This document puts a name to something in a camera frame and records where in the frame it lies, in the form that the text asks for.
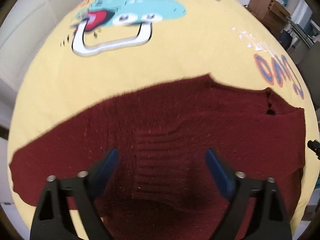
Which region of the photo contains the dark cloth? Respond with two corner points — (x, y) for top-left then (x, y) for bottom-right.
(278, 29), (298, 53)

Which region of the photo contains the white panelled wardrobe door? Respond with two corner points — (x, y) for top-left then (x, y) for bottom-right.
(0, 0), (98, 87)

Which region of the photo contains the dark red knitted sweater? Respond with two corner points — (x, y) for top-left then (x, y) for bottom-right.
(9, 73), (307, 240)

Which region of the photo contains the yellow printed bed sheet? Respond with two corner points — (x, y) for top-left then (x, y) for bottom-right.
(7, 0), (319, 240)

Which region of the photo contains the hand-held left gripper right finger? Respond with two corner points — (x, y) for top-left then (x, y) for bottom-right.
(204, 148), (292, 240)

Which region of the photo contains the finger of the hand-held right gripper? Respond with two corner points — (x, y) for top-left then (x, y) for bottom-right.
(307, 140), (320, 161)

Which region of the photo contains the brown cardboard box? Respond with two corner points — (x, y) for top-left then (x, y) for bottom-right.
(260, 0), (292, 32)
(248, 0), (276, 20)

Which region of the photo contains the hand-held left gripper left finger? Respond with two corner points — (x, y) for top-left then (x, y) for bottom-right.
(30, 147), (120, 240)

